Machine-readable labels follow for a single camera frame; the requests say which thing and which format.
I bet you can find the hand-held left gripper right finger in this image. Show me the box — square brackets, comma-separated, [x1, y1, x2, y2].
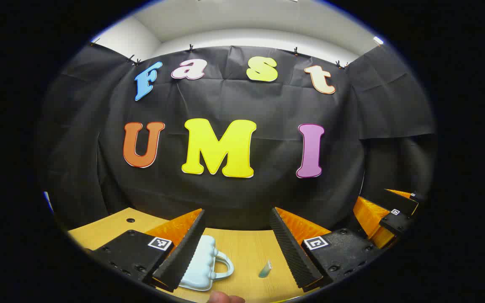
[269, 206, 385, 291]

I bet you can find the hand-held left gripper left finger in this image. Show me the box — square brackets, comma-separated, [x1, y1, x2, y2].
[83, 208, 207, 293]

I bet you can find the light blue small suitcase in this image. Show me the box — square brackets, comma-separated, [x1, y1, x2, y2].
[179, 235, 235, 292]

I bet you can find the blue skin care bottle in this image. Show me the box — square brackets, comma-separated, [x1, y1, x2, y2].
[258, 259, 273, 279]

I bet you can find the black backdrop cloth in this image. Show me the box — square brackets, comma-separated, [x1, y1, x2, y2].
[36, 40, 439, 238]

